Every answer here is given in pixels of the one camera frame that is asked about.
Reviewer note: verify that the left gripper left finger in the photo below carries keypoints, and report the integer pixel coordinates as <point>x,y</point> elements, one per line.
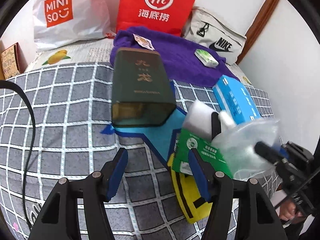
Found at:
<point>113,173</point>

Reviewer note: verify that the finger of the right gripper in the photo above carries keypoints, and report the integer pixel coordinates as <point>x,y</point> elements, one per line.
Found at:
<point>267,152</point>

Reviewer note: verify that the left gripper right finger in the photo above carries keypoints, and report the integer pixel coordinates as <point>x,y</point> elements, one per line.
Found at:
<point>203,173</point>

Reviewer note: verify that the yellow Adidas pouch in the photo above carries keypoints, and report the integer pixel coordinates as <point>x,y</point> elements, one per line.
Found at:
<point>193,206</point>

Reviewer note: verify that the white mesh drawstring pouch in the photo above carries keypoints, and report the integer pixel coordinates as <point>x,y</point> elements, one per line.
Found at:
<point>237,147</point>

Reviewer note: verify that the green pocket tissue pack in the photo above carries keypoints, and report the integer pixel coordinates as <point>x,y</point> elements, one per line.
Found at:
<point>206,58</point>

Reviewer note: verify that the white sock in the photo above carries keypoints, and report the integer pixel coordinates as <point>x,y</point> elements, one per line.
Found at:
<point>226,121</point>

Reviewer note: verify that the person's right hand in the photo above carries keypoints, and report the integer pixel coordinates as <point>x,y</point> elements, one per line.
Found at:
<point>289,213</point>

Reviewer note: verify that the blue tissue pack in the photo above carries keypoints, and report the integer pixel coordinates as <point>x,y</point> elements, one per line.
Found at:
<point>234,98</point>

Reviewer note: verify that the grey checked blanket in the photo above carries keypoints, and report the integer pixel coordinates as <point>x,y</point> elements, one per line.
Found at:
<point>71,136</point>

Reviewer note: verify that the dark green tea tin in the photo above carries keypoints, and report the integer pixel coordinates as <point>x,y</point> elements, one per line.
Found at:
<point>141,92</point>

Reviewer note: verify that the purple towel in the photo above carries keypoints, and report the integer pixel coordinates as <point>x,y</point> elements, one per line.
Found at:
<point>178,56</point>

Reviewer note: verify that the beige Nike bag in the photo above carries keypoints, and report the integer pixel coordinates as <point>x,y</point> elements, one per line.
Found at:
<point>209,30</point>

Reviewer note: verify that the small patterned cardboard box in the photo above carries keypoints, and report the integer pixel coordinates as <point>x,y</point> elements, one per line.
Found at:
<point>10,62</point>

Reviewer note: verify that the white Miniso plastic bag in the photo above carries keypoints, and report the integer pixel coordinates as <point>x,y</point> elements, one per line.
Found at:
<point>58,23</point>

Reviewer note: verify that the red paper shopping bag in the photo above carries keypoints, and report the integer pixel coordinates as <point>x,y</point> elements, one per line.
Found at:
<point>167,16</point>

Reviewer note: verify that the brown wooden door frame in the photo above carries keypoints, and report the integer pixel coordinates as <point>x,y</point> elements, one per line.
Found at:
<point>259,23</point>

